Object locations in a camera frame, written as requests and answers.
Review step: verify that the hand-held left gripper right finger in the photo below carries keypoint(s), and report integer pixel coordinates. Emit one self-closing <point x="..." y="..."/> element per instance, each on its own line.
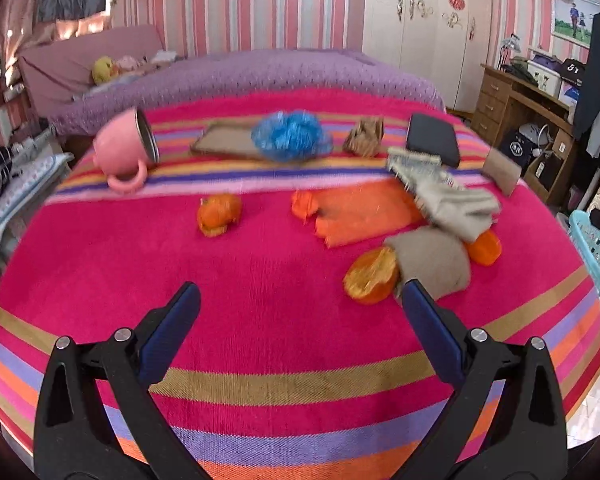
<point x="432" y="330"/>

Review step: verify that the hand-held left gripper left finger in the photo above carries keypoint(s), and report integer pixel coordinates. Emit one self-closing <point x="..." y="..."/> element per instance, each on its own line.
<point x="172" y="330"/>

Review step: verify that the orange plastic bag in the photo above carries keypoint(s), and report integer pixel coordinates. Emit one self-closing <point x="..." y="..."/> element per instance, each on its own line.
<point x="360" y="210"/>

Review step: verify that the cardboard tube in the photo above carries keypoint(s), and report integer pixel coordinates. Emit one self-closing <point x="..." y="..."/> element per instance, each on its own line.
<point x="500" y="172"/>

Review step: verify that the grey cloth piece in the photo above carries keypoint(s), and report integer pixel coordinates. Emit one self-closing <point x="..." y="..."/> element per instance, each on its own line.
<point x="432" y="260"/>

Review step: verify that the orange peel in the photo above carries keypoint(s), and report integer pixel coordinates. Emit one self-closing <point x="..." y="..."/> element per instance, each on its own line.
<point x="485" y="249"/>
<point x="219" y="215"/>
<point x="370" y="277"/>

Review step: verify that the pink striped blanket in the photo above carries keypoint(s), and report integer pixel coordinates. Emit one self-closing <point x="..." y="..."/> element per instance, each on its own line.
<point x="260" y="270"/>

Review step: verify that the beige cloth glove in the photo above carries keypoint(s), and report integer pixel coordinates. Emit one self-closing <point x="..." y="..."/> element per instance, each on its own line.
<point x="460" y="207"/>

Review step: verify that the turquoise plastic basket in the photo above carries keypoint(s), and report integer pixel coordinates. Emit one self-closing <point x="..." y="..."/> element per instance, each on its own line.
<point x="595" y="255"/>

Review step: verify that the pink mug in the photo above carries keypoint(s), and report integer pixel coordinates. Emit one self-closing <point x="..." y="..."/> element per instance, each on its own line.
<point x="120" y="145"/>

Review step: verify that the black wallet case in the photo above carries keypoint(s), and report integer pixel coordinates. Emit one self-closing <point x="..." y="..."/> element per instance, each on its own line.
<point x="432" y="137"/>

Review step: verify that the brown rectangular tray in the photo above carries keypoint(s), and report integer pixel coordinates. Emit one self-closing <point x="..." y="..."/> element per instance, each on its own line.
<point x="225" y="140"/>

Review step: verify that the black bag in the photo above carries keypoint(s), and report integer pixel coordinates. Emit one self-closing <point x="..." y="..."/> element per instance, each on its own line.
<point x="516" y="149"/>

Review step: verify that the dotted pale cloth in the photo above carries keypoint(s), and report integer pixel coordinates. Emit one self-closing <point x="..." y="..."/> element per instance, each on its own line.
<point x="20" y="195"/>

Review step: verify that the crumpled brown paper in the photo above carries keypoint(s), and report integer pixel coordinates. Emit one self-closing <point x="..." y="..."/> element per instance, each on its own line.
<point x="364" y="137"/>

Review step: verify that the white fan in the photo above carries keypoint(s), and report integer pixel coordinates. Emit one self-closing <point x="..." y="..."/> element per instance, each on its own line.
<point x="535" y="135"/>

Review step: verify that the blue crumpled plastic bag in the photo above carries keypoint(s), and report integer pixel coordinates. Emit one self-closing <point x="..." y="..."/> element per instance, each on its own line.
<point x="290" y="135"/>

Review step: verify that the wooden desk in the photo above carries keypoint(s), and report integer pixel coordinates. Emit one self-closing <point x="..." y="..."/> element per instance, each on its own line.
<point x="495" y="95"/>

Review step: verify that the yellow duck plush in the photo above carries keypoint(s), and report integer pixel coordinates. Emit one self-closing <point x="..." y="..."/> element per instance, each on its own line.
<point x="104" y="70"/>

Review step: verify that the pink plush toy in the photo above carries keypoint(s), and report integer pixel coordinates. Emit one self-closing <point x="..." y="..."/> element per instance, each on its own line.
<point x="129" y="62"/>

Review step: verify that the white cloth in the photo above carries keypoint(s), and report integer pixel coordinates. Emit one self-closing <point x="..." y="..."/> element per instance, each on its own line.
<point x="162" y="56"/>

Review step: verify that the white storage box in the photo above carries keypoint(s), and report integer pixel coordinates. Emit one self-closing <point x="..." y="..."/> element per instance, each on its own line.
<point x="545" y="77"/>

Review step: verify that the bed with purple dotted cover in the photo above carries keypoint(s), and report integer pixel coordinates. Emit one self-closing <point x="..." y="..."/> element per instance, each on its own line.
<point x="280" y="72"/>

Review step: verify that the desk lamp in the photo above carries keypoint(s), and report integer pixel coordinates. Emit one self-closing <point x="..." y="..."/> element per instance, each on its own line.
<point x="510" y="47"/>

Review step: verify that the white wardrobe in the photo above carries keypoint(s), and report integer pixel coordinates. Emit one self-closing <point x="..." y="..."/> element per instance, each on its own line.
<point x="430" y="35"/>

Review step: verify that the black box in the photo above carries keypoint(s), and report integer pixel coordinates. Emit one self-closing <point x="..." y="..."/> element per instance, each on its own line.
<point x="574" y="71"/>

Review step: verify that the black hanging jacket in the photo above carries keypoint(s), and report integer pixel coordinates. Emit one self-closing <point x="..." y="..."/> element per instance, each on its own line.
<point x="597" y="70"/>

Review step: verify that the wall poster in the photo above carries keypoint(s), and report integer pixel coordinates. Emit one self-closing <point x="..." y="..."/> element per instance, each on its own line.
<point x="575" y="22"/>

